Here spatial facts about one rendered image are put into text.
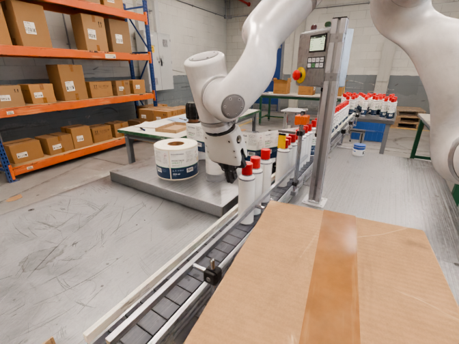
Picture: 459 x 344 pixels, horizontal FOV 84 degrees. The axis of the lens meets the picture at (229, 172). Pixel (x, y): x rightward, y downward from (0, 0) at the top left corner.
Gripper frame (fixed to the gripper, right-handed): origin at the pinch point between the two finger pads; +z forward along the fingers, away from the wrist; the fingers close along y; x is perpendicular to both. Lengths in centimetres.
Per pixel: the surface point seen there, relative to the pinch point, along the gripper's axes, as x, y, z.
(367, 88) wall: -739, 35, 296
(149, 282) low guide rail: 32.5, 3.1, 5.1
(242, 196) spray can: -1.9, -0.6, 10.5
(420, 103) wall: -736, -98, 331
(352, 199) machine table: -42, -28, 41
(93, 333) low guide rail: 45.0, 3.0, 1.0
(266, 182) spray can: -17.1, -1.1, 17.6
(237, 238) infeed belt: 8.0, -3.0, 17.7
